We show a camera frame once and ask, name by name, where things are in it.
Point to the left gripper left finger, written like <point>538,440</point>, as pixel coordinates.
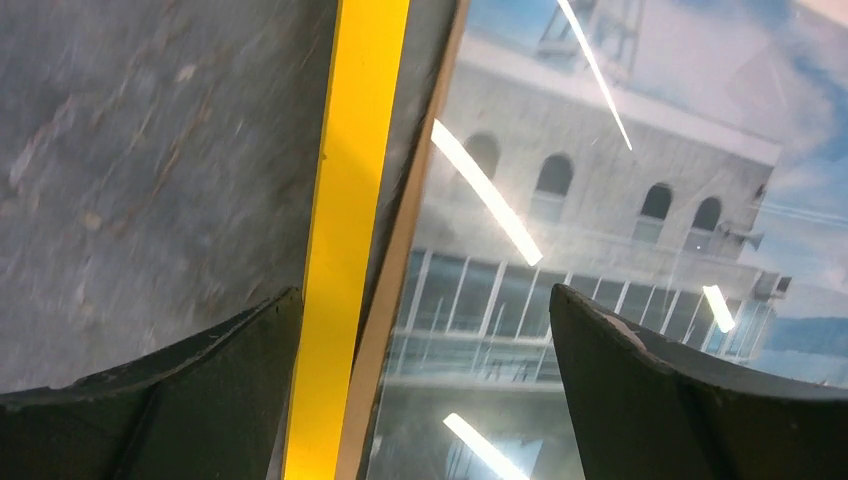
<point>206,407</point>

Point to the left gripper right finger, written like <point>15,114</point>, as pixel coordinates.
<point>643,406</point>

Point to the building and sky photo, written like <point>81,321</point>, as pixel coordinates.
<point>596,199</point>

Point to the yellow picture frame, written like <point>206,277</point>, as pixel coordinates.
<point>367,47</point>

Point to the brown frame backing board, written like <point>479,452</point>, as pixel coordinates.
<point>428,57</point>

